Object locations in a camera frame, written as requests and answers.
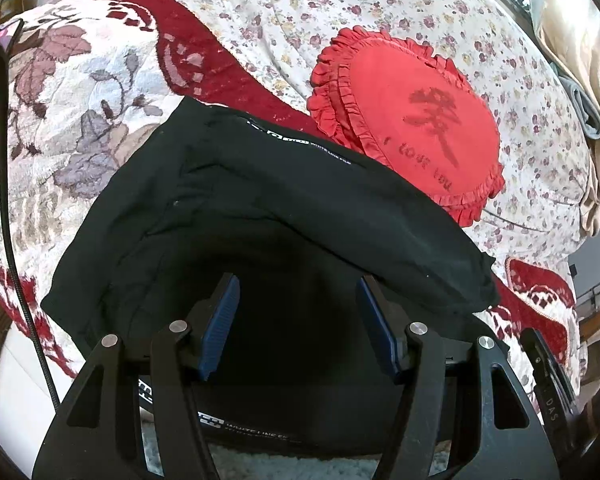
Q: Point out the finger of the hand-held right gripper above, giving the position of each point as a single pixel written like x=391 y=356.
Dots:
x=537 y=352

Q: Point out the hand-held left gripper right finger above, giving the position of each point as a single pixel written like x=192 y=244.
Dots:
x=377 y=330

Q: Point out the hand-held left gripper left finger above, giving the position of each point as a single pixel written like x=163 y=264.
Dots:
x=220 y=330

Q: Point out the black pants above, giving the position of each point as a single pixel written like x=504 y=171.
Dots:
x=280 y=210

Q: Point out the grey box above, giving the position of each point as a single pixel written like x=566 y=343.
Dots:
x=597 y=270

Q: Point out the red heart-shaped ruffled pillow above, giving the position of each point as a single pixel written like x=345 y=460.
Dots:
x=420 y=110

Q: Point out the grey folded cloth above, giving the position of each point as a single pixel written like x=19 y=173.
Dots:
x=585 y=110

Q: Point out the red and white floral blanket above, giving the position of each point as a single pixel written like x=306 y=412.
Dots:
x=80 y=85

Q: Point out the beige curtain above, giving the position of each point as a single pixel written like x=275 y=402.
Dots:
x=580 y=60

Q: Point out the white small-flower quilt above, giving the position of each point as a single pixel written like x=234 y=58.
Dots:
x=280 y=10

